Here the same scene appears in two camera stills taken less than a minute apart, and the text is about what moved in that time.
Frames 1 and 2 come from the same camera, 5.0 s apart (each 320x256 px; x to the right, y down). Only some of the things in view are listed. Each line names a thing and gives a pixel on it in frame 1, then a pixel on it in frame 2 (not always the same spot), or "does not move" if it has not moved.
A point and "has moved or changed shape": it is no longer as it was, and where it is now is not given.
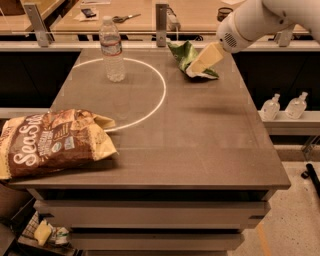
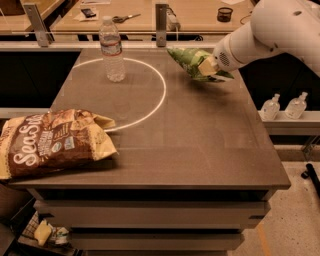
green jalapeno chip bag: [186, 54] has moved or changed shape
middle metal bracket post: [161, 25] does not move
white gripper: [234, 32] -> [222, 55]
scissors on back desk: [123, 19] does not move
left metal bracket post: [39, 25] does not move
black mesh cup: [223, 13] does not move
